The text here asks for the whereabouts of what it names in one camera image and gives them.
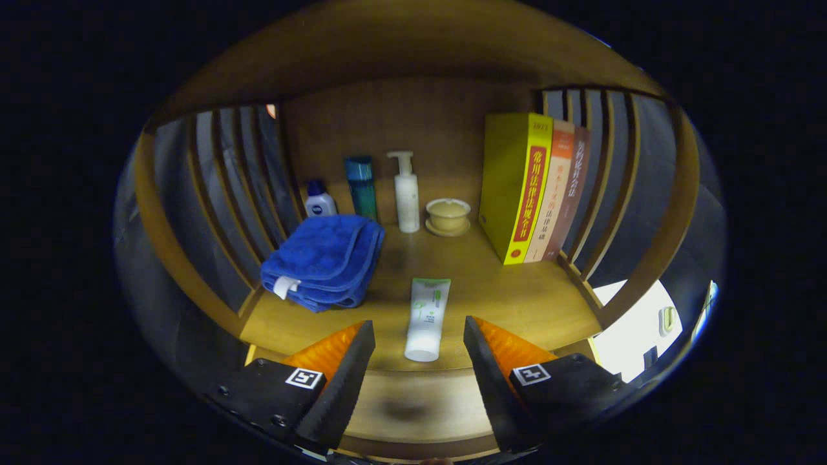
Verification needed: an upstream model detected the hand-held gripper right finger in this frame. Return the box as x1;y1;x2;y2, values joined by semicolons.
463;315;631;454

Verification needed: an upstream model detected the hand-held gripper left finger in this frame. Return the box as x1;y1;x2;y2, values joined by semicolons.
207;320;377;453

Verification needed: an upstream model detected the wooden drawer with black knob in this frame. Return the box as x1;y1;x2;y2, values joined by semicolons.
244;339;602;462

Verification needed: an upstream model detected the white and green tube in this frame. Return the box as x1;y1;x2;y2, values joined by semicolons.
404;278;452;362

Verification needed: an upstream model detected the wooden countertop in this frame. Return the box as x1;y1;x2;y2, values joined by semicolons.
240;216;605;372

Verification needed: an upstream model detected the white side cabinet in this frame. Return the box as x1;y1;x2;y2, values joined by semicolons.
591;279;684;383

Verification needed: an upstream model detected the wooden cabinet with slatted sides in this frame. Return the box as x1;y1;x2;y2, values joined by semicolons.
132;0;702;462

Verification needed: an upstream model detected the folded blue towel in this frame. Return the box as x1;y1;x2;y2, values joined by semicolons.
260;214;386;313

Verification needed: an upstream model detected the beige lidded tea bowl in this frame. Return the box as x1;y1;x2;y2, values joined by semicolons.
424;198;472;237

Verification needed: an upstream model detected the small white bottle blue cap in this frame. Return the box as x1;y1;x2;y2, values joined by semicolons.
304;179;339;218

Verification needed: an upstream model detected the orange book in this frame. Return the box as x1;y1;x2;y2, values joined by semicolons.
523;119;576;264

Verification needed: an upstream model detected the white pump bottle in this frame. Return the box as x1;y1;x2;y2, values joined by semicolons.
386;150;421;234

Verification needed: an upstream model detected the thick yellow book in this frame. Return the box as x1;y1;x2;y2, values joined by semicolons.
479;113;554;265

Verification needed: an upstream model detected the teal bottle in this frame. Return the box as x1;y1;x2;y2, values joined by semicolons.
343;156;379;222

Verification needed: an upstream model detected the brown book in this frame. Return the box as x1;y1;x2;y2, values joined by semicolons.
543;125;591;260

